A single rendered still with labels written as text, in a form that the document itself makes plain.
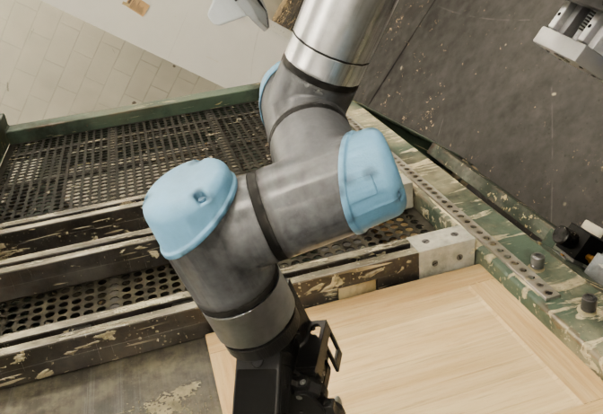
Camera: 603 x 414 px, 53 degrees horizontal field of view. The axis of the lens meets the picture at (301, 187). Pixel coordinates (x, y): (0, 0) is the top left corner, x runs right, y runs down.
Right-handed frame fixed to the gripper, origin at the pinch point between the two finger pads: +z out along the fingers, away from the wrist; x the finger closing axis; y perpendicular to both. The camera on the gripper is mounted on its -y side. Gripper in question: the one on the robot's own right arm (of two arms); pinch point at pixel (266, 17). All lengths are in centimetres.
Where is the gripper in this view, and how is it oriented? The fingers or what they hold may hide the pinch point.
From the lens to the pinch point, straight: 77.0
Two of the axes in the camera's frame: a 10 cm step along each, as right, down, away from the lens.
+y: -8.0, 4.6, 3.7
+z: 5.7, 7.7, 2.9
